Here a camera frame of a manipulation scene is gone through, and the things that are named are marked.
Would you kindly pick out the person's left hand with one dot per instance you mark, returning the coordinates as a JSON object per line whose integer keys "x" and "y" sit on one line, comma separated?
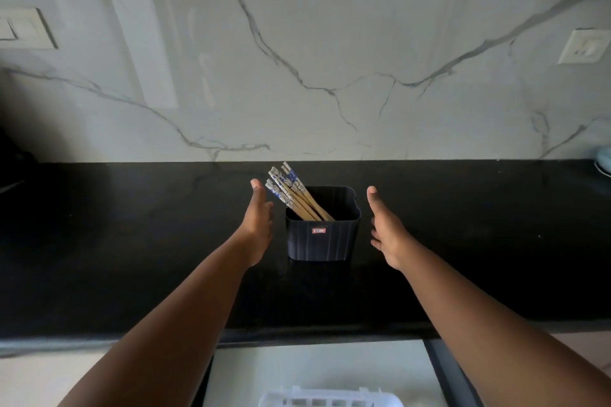
{"x": 258, "y": 230}

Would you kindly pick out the person's right hand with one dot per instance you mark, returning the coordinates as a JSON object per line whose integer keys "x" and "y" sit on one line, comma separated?
{"x": 391, "y": 240}

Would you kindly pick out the bundle of patterned chopsticks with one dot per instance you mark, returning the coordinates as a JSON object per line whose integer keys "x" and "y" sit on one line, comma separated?
{"x": 298, "y": 197}

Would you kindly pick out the dark grey plastic container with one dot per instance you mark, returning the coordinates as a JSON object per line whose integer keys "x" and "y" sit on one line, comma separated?
{"x": 324, "y": 247}

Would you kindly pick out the white plastic drawer tray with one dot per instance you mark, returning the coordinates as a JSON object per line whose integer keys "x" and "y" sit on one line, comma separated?
{"x": 286, "y": 397}

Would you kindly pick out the person's right forearm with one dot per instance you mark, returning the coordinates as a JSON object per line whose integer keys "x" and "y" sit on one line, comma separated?
{"x": 501, "y": 340}

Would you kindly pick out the person's left forearm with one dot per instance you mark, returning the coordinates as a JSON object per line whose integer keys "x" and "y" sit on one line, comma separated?
{"x": 167, "y": 340}

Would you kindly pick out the beige cabinet door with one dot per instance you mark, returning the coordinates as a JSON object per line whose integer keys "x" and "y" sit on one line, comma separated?
{"x": 28, "y": 383}
{"x": 592, "y": 349}

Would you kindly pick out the light blue bowl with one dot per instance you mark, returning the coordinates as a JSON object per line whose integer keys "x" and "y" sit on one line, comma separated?
{"x": 605, "y": 158}

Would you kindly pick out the white wall socket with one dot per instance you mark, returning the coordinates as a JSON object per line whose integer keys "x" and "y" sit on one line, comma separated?
{"x": 584, "y": 46}

